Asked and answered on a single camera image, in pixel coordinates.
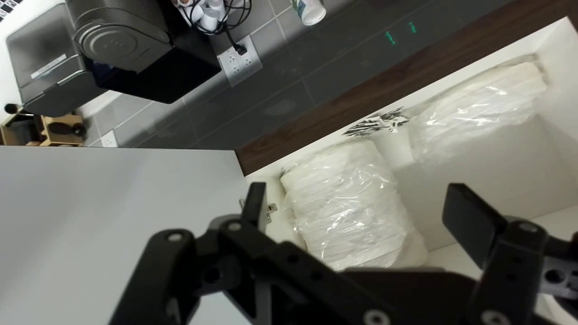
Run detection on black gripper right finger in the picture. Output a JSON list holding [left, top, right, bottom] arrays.
[[441, 183, 578, 325]]

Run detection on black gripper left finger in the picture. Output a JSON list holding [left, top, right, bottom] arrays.
[[107, 181, 394, 325]]

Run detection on plastic wrapped white plates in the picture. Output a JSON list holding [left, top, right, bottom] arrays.
[[278, 139, 425, 275], [407, 58, 551, 166]]

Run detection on black plastic cutlery pack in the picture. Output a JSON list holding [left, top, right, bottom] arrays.
[[342, 107, 412, 139]]

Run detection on black power plug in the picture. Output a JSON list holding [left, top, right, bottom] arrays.
[[224, 0, 253, 58]]

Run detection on wooden stand with black items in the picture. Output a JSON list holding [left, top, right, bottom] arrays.
[[0, 101, 87, 150]]

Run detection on black grey coffee machine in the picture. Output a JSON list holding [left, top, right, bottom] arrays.
[[4, 0, 222, 118]]

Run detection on stack of printed paper cups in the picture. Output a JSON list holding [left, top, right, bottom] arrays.
[[293, 0, 329, 27]]

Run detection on white wall outlet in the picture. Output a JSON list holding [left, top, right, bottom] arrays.
[[215, 35, 266, 87]]

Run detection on wooden wall cabinet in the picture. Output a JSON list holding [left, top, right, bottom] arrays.
[[233, 0, 578, 325]]

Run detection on black wire pod holder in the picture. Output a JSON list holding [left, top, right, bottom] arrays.
[[170, 0, 255, 40]]

